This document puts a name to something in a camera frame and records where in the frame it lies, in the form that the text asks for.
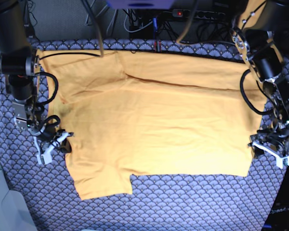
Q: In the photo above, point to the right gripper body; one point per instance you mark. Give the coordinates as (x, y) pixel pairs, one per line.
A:
(53, 143)

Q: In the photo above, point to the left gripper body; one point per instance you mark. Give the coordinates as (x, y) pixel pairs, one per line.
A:
(273, 141)

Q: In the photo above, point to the yellow T-shirt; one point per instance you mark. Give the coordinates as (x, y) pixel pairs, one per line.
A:
(149, 114)

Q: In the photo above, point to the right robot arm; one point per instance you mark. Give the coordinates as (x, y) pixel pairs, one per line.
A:
(19, 63)

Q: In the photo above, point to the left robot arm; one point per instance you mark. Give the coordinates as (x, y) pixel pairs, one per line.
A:
(253, 29)

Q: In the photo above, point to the blue fan-pattern tablecloth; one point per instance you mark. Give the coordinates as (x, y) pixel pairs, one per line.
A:
(158, 202)

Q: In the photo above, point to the black OpenArm box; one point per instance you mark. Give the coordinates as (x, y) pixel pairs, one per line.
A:
(278, 218)

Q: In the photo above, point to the grey chair seat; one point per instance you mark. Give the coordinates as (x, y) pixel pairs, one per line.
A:
(14, 213)

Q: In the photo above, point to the red black table clamp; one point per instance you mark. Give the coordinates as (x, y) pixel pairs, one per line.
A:
(157, 46)

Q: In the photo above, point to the black power strip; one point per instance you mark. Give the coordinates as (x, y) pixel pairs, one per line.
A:
(203, 15)

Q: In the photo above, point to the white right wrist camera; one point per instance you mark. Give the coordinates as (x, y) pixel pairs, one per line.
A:
(44, 159)

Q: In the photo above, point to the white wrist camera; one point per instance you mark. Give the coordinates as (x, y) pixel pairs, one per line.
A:
(282, 161)
(44, 159)

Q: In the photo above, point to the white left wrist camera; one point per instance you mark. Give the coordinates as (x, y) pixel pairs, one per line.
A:
(282, 161)

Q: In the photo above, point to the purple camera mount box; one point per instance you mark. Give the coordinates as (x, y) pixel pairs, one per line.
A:
(140, 4)

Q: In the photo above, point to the blue clamp handle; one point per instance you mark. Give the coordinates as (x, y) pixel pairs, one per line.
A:
(155, 27)

